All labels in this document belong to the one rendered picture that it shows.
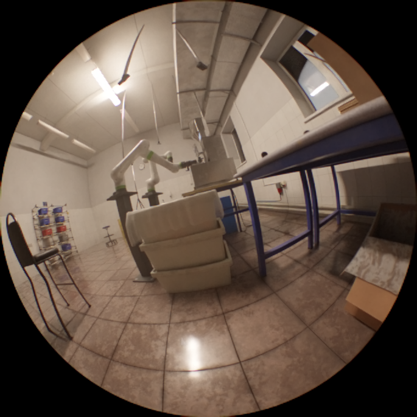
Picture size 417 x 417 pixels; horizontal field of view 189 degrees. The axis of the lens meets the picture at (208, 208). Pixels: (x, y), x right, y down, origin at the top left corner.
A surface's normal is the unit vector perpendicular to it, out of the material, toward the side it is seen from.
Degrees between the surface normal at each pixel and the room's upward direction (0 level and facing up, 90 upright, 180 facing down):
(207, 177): 90
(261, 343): 0
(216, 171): 90
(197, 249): 96
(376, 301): 67
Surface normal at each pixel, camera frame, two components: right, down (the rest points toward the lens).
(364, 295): -0.98, -0.13
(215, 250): 0.01, 0.19
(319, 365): -0.26, -0.96
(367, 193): -0.96, 0.26
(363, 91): -0.64, 0.77
